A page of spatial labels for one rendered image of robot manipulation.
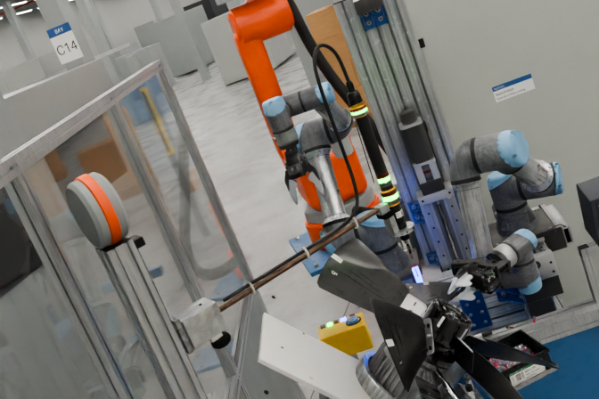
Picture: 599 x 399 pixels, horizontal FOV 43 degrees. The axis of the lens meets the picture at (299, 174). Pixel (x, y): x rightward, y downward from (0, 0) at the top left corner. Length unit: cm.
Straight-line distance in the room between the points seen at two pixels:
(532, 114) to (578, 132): 25
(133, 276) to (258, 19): 441
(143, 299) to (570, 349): 158
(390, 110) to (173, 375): 150
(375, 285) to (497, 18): 206
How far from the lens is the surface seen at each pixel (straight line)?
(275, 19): 594
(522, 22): 389
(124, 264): 164
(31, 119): 572
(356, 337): 253
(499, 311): 297
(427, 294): 230
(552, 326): 268
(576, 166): 410
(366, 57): 284
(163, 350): 171
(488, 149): 239
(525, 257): 242
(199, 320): 174
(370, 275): 209
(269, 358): 194
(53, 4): 864
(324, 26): 1013
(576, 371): 280
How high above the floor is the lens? 219
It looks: 14 degrees down
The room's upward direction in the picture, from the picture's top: 21 degrees counter-clockwise
